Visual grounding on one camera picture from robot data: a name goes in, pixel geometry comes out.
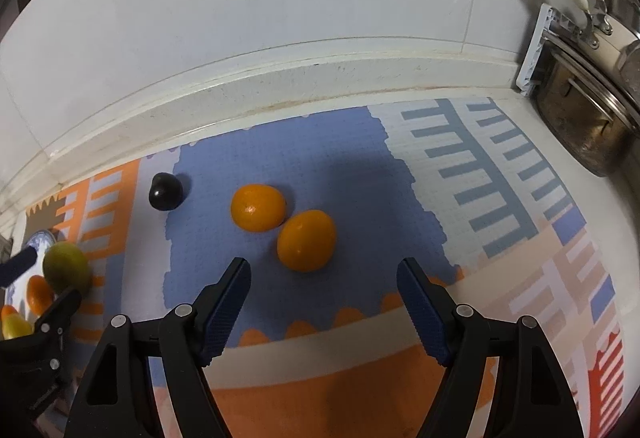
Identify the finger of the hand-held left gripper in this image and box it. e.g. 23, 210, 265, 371
0, 248, 40, 289
31, 289, 83, 335

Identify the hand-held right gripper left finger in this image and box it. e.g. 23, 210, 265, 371
64, 257, 252, 438

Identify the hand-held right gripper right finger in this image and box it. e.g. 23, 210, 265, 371
396, 258, 586, 438

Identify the blue-rimmed white plate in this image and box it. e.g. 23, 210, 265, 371
0, 229, 66, 334

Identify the yellow apple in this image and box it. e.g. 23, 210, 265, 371
1, 315, 35, 340

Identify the green apple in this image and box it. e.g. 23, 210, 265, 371
42, 242, 93, 296

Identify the small orange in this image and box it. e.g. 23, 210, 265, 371
277, 210, 337, 273
230, 184, 287, 233

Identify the dark plum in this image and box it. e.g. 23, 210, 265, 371
148, 172, 185, 211

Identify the colourful patterned mat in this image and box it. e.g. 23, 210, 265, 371
20, 98, 636, 438

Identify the stainless steel pot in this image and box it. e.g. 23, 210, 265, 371
532, 40, 640, 177

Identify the white plastic rack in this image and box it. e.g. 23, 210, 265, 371
516, 4, 558, 96

